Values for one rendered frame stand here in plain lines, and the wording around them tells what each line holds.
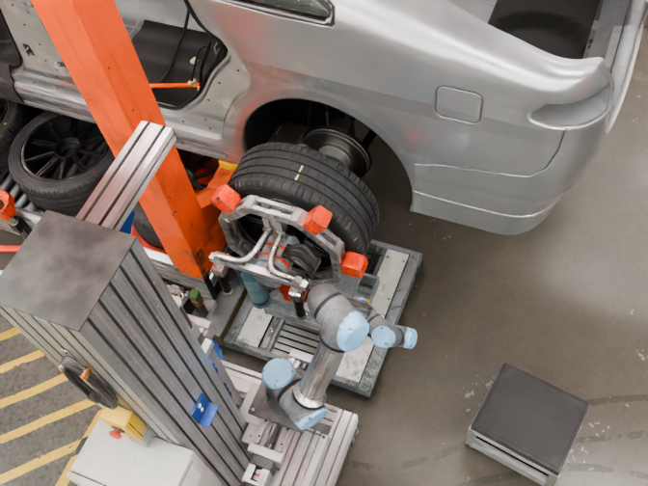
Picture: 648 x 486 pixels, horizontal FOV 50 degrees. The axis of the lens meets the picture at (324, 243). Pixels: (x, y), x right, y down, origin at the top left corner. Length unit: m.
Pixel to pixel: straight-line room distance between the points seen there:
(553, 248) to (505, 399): 1.10
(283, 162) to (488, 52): 0.90
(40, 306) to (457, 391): 2.35
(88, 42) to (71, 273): 0.87
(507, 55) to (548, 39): 1.32
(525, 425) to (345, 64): 1.66
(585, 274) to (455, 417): 1.06
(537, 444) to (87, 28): 2.31
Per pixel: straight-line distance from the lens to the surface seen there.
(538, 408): 3.18
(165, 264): 3.60
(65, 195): 3.93
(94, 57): 2.29
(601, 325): 3.79
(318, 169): 2.74
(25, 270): 1.67
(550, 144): 2.58
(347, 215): 2.74
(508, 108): 2.47
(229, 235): 3.00
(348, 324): 2.10
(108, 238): 1.64
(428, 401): 3.50
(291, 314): 3.56
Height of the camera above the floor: 3.28
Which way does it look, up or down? 57 degrees down
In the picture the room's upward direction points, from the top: 10 degrees counter-clockwise
